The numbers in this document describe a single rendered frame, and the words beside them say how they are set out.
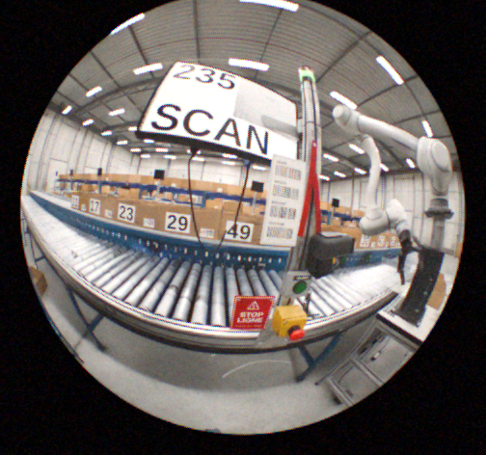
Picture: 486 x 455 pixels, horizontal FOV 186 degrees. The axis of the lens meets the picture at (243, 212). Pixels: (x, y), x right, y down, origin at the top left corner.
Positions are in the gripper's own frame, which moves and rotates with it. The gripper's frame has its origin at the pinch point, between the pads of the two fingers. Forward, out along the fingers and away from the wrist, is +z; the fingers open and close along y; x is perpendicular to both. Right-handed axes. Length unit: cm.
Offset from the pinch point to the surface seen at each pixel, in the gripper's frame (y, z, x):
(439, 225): 16.8, -13.8, 16.7
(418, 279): -3.1, 1.1, 10.3
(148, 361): -51, 79, -121
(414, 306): -7.7, 13.3, 12.1
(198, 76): 51, -26, -84
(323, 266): 10.5, 0.7, -48.8
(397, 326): -10.0, 20.1, 1.0
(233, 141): 30, -18, -74
